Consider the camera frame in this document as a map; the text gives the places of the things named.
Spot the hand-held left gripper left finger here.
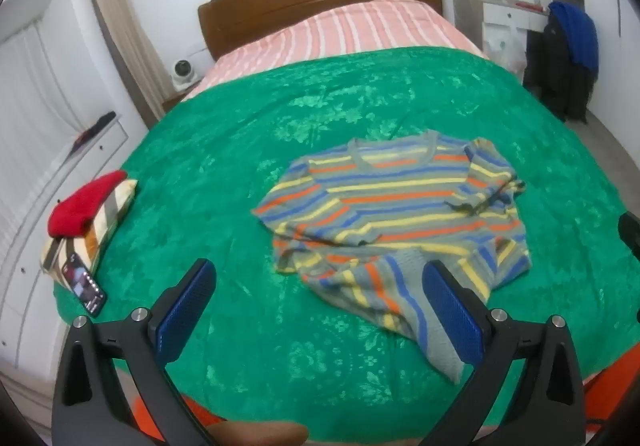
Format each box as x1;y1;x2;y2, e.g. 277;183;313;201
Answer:
51;258;217;446

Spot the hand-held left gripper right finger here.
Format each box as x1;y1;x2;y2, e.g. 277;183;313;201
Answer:
419;261;587;446

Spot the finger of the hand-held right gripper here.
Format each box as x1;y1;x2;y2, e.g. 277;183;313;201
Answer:
618;211;640;260

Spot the striped knit shirt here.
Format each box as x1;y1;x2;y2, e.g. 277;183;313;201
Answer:
251;129;531;385

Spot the black smartphone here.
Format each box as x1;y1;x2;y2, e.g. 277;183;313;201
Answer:
60;252;108;317

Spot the orange under sheet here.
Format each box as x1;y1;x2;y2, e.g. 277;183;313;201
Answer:
127;373;632;444

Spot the red knit cloth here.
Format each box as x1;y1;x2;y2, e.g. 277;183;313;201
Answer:
47;170;128;239

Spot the green patterned blanket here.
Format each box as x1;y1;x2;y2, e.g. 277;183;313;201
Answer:
52;45;640;442

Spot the white drawer cabinet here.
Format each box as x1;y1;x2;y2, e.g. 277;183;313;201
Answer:
0;119;130;369

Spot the black remote control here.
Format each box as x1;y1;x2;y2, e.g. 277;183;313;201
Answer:
72;111;117;152

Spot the blue jacket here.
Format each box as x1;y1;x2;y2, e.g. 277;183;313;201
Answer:
547;0;599;73

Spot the white desk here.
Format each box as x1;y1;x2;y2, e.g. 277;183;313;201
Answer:
452;0;551;62

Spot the beige curtain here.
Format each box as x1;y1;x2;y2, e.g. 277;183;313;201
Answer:
84;0;173;128

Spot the pink striped bed sheet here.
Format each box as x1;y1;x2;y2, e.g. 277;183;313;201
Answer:
181;0;490;102

